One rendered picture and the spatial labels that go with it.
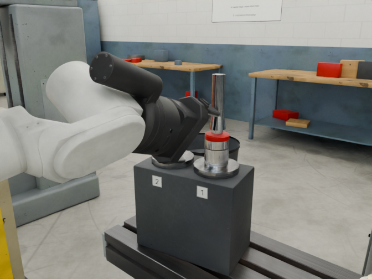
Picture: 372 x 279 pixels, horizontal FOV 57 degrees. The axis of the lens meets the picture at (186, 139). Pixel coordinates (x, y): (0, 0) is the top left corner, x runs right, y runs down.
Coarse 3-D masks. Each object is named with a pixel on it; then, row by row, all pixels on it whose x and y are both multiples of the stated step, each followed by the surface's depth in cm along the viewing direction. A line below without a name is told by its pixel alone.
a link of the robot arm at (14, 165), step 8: (0, 120) 32; (0, 128) 31; (0, 136) 31; (8, 136) 32; (0, 144) 31; (8, 144) 31; (0, 152) 31; (8, 152) 31; (16, 152) 32; (0, 160) 31; (8, 160) 32; (16, 160) 32; (0, 168) 31; (8, 168) 32; (16, 168) 33; (0, 176) 32; (8, 176) 33
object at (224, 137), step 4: (208, 132) 66; (224, 132) 66; (208, 136) 64; (212, 136) 63; (216, 136) 63; (220, 136) 63; (224, 136) 63; (228, 136) 64; (208, 140) 64; (212, 140) 63; (216, 140) 63; (220, 140) 63; (224, 140) 63
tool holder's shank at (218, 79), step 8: (216, 80) 61; (224, 80) 61; (216, 88) 62; (224, 88) 62; (216, 96) 62; (224, 96) 63; (216, 104) 62; (216, 120) 63; (224, 120) 64; (216, 128) 63; (224, 128) 64
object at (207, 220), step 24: (144, 168) 69; (168, 168) 68; (192, 168) 68; (216, 168) 65; (240, 168) 68; (144, 192) 70; (168, 192) 67; (192, 192) 64; (216, 192) 62; (240, 192) 64; (144, 216) 72; (168, 216) 69; (192, 216) 66; (216, 216) 63; (240, 216) 66; (144, 240) 74; (168, 240) 70; (192, 240) 67; (216, 240) 64; (240, 240) 68; (216, 264) 66
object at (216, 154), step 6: (210, 144) 64; (216, 144) 63; (222, 144) 64; (228, 144) 65; (204, 150) 66; (210, 150) 64; (216, 150) 64; (222, 150) 64; (228, 150) 65; (204, 156) 66; (210, 156) 64; (216, 156) 64; (222, 156) 64; (228, 156) 66; (204, 162) 67; (210, 162) 65; (216, 162) 64; (222, 162) 65; (228, 162) 67
